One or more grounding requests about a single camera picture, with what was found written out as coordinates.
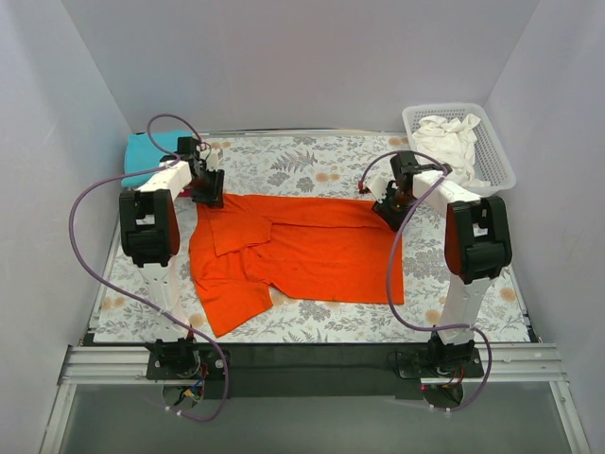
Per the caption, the orange t shirt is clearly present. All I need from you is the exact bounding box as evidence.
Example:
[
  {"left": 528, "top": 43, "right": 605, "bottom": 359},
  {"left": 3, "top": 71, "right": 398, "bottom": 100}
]
[{"left": 189, "top": 194, "right": 405, "bottom": 337}]

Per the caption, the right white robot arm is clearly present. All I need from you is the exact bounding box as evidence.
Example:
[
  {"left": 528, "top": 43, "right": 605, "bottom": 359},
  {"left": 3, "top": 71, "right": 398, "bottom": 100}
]
[{"left": 358, "top": 151, "right": 512, "bottom": 376}]

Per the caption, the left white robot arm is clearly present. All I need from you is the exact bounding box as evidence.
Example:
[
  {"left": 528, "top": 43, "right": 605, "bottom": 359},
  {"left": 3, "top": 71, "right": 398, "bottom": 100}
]
[{"left": 119, "top": 136, "right": 225, "bottom": 378}]

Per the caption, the folded cyan t shirt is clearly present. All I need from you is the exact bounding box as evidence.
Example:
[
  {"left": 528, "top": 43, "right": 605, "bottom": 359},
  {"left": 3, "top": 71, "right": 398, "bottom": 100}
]
[{"left": 124, "top": 131, "right": 192, "bottom": 174}]

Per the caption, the white t shirt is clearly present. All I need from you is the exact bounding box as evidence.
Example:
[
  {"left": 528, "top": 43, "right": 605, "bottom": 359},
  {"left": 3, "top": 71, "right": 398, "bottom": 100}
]
[{"left": 412, "top": 113, "right": 491, "bottom": 189}]

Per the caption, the floral table mat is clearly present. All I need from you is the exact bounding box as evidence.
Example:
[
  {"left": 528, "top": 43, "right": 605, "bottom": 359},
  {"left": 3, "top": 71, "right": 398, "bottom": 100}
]
[{"left": 93, "top": 132, "right": 530, "bottom": 344}]

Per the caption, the white plastic basket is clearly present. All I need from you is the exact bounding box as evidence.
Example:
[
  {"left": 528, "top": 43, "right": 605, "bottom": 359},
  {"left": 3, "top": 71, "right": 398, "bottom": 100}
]
[{"left": 402, "top": 103, "right": 516, "bottom": 197}]

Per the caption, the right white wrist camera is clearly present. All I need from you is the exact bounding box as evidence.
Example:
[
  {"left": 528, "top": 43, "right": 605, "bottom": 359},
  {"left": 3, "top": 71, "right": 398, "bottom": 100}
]
[{"left": 358, "top": 176, "right": 389, "bottom": 202}]

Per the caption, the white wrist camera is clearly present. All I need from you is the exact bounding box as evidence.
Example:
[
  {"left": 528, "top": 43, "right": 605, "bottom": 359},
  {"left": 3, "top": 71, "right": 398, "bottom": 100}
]
[
  {"left": 199, "top": 148, "right": 223, "bottom": 172},
  {"left": 358, "top": 176, "right": 389, "bottom": 202}
]

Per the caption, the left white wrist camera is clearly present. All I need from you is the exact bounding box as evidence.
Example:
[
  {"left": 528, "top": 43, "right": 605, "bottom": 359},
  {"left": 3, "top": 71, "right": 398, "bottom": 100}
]
[{"left": 199, "top": 148, "right": 223, "bottom": 172}]

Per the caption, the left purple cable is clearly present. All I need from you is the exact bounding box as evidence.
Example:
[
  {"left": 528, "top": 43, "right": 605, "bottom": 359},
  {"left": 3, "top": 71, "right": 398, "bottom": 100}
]
[{"left": 68, "top": 113, "right": 231, "bottom": 423}]

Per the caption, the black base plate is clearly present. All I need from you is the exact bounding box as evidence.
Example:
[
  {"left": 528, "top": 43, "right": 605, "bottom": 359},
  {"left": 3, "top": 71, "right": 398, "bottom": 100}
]
[{"left": 145, "top": 339, "right": 485, "bottom": 400}]

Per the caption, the aluminium frame rail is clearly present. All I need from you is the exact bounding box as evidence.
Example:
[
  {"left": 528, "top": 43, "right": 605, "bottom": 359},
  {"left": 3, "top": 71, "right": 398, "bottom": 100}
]
[{"left": 60, "top": 342, "right": 568, "bottom": 384}]

